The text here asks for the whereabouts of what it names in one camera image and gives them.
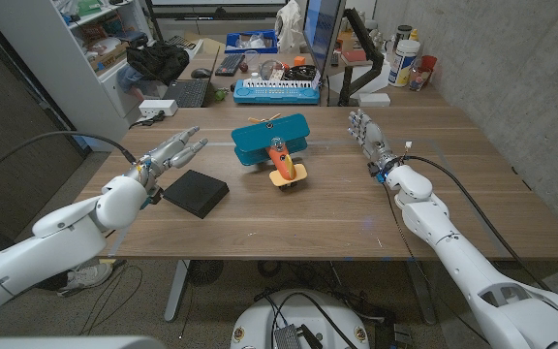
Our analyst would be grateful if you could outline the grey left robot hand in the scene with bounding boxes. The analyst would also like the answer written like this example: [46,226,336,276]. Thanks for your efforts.
[133,125,210,203]

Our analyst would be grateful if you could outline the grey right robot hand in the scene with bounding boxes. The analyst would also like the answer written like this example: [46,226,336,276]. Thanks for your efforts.
[347,109,402,178]

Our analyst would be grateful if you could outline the black photo album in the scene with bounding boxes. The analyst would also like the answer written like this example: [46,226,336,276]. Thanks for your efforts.
[162,169,231,220]

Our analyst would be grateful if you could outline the teal and orange toy airplane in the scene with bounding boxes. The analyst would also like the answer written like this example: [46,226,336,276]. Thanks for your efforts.
[230,112,312,192]

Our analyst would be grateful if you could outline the blue toy piano keyboard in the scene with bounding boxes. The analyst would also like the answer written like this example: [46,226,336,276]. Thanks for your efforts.
[232,78,322,106]

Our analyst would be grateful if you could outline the flat white box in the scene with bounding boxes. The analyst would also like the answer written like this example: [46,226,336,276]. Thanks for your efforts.
[357,91,392,109]

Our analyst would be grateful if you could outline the white power strip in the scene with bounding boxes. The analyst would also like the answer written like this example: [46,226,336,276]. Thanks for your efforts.
[138,98,179,119]

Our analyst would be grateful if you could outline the clear glass jar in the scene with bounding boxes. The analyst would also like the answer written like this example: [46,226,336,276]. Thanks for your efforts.
[408,65,431,93]

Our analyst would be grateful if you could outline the white wipes canister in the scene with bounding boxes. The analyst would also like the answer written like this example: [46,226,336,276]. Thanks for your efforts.
[387,39,422,88]

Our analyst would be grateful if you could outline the red flat box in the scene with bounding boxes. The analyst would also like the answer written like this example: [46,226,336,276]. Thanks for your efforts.
[341,48,368,65]

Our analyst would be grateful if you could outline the black bag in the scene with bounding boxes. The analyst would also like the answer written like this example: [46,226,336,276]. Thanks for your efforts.
[125,42,191,87]

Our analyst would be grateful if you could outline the red cup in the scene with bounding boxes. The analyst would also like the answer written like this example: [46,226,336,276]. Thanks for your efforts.
[418,54,439,86]

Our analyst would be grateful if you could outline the black round bowl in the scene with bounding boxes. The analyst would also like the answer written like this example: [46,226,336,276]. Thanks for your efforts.
[283,64,319,83]

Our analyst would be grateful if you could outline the black computer keyboard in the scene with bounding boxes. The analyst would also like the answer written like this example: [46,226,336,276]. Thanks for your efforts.
[213,52,247,78]

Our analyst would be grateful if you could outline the black capped bottle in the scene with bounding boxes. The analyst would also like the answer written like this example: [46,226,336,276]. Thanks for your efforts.
[394,24,414,46]

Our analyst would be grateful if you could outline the cardboard box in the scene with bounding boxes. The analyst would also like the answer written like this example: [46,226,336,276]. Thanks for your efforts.
[86,40,131,75]

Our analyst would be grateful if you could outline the black round fan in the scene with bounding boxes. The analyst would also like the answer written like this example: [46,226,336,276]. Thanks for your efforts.
[186,260,225,287]

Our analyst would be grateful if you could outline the computer monitor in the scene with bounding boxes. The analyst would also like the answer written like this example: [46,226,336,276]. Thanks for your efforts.
[302,0,348,79]

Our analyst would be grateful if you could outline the clear glass bowl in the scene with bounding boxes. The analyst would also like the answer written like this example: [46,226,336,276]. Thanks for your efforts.
[259,58,288,81]

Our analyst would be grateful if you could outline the blue plastic bin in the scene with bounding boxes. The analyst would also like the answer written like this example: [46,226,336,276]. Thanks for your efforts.
[224,29,280,55]

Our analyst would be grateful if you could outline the grey metal table leg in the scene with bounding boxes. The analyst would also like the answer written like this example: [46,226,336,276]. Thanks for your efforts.
[163,260,191,324]
[406,260,439,326]

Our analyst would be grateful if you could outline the white plastic bag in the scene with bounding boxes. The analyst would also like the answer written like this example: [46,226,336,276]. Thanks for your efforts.
[274,0,307,54]

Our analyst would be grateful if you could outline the person's leg with sneaker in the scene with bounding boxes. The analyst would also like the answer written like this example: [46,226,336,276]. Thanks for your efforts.
[32,261,115,299]

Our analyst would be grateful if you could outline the whiteboard with writing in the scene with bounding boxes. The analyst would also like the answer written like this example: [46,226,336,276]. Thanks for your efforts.
[148,0,289,21]

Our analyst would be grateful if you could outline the white shelf unit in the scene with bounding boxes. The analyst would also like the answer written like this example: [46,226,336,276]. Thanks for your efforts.
[0,0,158,152]

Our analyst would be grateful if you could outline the white robot torso base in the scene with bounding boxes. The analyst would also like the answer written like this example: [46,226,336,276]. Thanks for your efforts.
[230,288,372,349]

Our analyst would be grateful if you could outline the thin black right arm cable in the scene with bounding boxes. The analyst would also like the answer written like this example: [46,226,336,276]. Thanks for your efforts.
[382,181,492,346]

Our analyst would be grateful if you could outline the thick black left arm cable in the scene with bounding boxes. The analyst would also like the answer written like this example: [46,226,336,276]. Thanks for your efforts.
[0,130,139,191]

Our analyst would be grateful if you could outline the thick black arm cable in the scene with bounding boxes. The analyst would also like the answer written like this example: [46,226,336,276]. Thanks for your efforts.
[401,141,552,293]
[0,130,139,191]

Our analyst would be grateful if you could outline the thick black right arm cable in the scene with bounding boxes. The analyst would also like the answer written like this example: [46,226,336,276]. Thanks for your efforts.
[401,141,552,293]

